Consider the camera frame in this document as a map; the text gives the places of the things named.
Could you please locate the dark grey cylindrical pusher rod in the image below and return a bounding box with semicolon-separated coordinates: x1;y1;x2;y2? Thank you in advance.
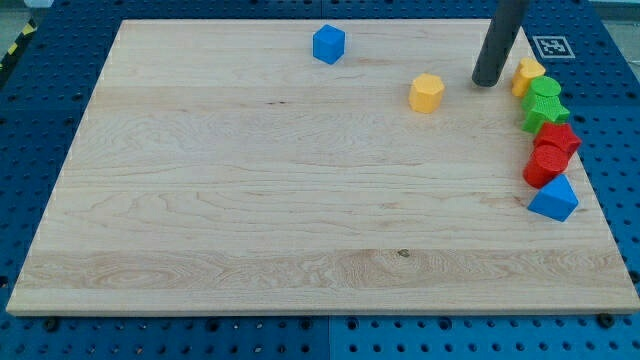
472;0;530;87

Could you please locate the yellow hexagon block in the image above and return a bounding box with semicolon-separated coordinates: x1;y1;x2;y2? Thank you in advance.
409;73;445;113

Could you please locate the blue cube block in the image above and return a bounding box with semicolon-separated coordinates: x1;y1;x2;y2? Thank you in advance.
312;25;346;64

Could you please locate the white fiducial marker tag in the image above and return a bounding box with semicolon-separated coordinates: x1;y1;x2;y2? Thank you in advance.
533;35;575;59

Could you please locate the yellow heart-shaped block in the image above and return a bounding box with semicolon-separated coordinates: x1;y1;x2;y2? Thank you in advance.
511;57;546;98

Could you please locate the green cylinder block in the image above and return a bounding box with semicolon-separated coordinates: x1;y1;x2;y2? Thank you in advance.
521;76;562;111

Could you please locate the green star block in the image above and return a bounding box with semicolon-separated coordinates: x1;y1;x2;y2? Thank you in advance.
522;96;570;134

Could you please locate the red star block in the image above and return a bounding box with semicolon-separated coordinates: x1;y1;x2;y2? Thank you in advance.
533;122;582;158

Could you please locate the red cylinder block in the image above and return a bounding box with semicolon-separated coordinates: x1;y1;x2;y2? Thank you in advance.
522;145;569;189

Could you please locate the blue triangular prism block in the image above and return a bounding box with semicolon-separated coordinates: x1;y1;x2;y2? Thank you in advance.
527;174;579;222

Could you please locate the light wooden board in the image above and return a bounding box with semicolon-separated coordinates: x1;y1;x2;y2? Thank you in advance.
7;19;639;316

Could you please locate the yellow black hazard tape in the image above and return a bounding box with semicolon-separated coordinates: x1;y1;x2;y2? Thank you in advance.
1;18;38;72

